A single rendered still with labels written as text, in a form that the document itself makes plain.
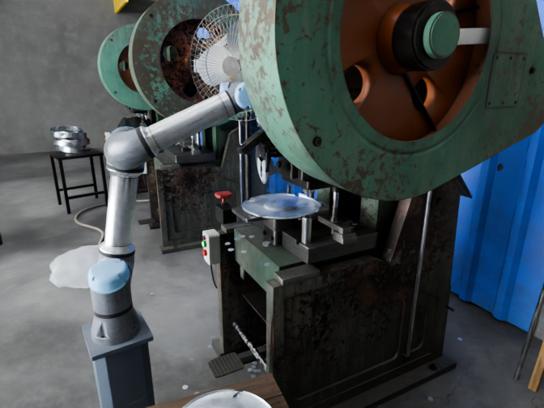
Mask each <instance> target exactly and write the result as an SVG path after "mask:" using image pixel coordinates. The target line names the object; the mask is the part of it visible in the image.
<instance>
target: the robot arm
mask: <svg viewBox="0 0 544 408"><path fill-rule="evenodd" d="M252 108H253V106H252V105H251V102H250V99H249V95H248V92H247V90H246V86H245V84H244V82H231V81H229V82H223V83H221V84H220V93H219V94H217V95H215V96H212V97H211V98H209V99H206V100H203V101H202V102H200V103H198V104H195V105H193V106H191V107H189V108H187V109H185V110H183V111H180V112H178V113H176V114H174V115H172V116H170V117H167V118H165V119H163V120H162V121H159V122H157V123H155V124H153V125H150V126H148V127H143V126H139V127H138V128H136V129H135V128H134V127H129V126H124V127H120V128H118V129H116V130H114V131H113V132H112V133H111V135H110V136H109V137H108V139H107V140H106V142H105V144H104V155H105V157H106V159H107V160H106V168H107V169H108V170H109V171H110V182H109V192H108V209H107V219H106V228H105V237H104V242H102V243H101V244H100V245H99V253H98V262H97V264H95V265H93V266H92V267H91V269H90V270H89V272H88V284H89V287H90V291H91V300H92V305H93V310H94V318H93V322H92V326H91V338H92V340H93V342H95V343H96V344H99V345H101V346H115V345H118V344H122V343H124V342H127V341H129V340H130V339H132V338H134V337H135V336H136V335H137V334H138V333H139V331H140V329H141V320H140V318H139V316H138V314H137V312H136V311H135V309H134V306H133V300H132V294H131V279H132V273H133V268H134V254H135V246H134V244H133V243H131V240H132V233H133V225H134V212H135V204H136V197H137V189H138V177H139V176H140V175H141V174H142V173H144V168H145V163H146V162H147V161H148V160H150V159H153V158H155V157H156V156H158V154H159V152H160V151H162V150H163V149H165V148H167V147H170V146H171V145H173V144H175V143H177V142H179V141H182V140H184V139H186V138H188V137H190V136H192V135H194V134H196V133H198V132H200V131H202V130H205V129H207V128H209V127H211V126H213V125H215V124H217V123H219V122H221V121H223V120H226V119H228V118H229V117H232V116H234V115H236V114H237V113H240V112H242V111H244V110H249V109H252ZM257 127H260V128H262V127H261V124H260V122H259V120H258V119H257ZM254 147H256V162H257V168H258V172H259V175H260V178H261V181H262V182H263V184H266V182H267V180H268V177H269V176H272V175H274V174H276V173H277V172H278V168H277V167H275V166H274V165H273V160H272V159H271V157H274V158H276V157H280V156H283V155H282V154H281V153H280V151H279V150H278V149H277V148H276V147H275V145H274V144H273V143H272V142H271V141H270V139H269V138H268V136H267V135H266V132H265V131H264V130H263V128H262V130H258V131H257V132H256V133H255V134H253V135H252V136H251V137H249V138H248V139H247V140H245V141H244V142H243V143H241V144H240V145H239V146H238V147H237V148H236V150H237V151H238V153H239V154H241V155H246V154H248V153H249V152H250V151H251V150H252V149H253V148H254Z"/></svg>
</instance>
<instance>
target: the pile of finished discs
mask: <svg viewBox="0 0 544 408"><path fill-rule="evenodd" d="M182 408H271V406H270V405H269V404H268V403H267V402H265V401H264V400H263V399H261V398H260V397H258V396H257V395H255V394H252V393H249V392H246V391H243V392H237V391H235V390H234V389H221V390H216V391H213V392H209V393H205V394H203V395H201V396H199V397H196V398H194V399H193V400H192V401H191V402H189V403H187V404H186V405H185V406H184V407H182Z"/></svg>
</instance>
